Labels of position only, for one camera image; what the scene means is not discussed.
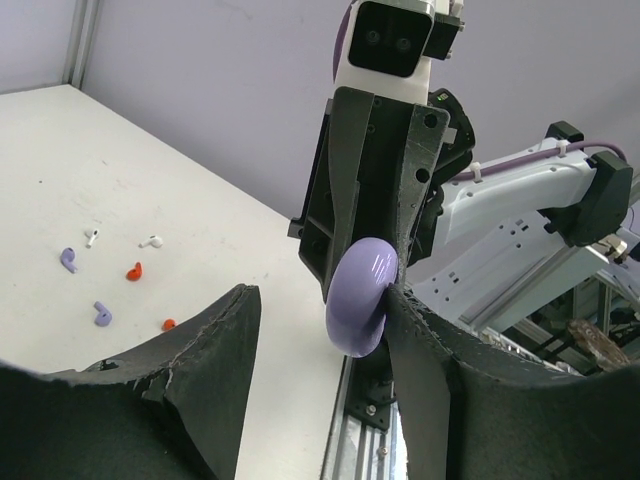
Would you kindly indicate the white earbud right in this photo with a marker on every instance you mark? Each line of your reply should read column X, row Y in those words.
column 152, row 241

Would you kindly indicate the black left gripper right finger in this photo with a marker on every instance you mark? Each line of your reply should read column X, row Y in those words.
column 472, row 411

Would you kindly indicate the orange earbud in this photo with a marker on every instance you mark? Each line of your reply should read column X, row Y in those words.
column 168, row 324
column 135, row 273

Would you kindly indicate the aluminium frame post left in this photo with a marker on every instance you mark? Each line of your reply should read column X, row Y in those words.
column 83, row 27

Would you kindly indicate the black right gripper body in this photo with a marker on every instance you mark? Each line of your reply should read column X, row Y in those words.
column 378, row 176

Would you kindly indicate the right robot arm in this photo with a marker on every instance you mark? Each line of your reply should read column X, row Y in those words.
column 517, row 231

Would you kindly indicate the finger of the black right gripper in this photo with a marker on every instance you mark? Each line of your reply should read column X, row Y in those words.
column 349, row 129
column 419, row 154

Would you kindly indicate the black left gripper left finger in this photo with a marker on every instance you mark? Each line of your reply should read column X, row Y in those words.
column 170, row 408

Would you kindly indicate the white earbud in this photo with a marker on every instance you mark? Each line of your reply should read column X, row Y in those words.
column 152, row 241
column 91, row 236

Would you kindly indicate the orange earbud far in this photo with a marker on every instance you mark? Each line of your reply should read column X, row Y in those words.
column 135, row 273

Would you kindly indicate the white earbud left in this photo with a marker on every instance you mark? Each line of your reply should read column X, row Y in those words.
column 91, row 236

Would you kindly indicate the aluminium mounting rail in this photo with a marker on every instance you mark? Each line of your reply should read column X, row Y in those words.
column 365, row 439

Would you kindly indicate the orange earbud near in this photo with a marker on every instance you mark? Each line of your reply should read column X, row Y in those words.
column 168, row 324

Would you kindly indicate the purple earbud far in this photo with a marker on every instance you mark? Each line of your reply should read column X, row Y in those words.
column 67, row 259

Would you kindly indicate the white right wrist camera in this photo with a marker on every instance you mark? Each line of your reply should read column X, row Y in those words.
column 386, row 47

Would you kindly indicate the purple earbud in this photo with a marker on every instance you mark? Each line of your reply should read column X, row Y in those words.
column 103, row 316
column 67, row 259

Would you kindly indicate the purple earbud near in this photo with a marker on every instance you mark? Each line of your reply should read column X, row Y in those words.
column 103, row 316

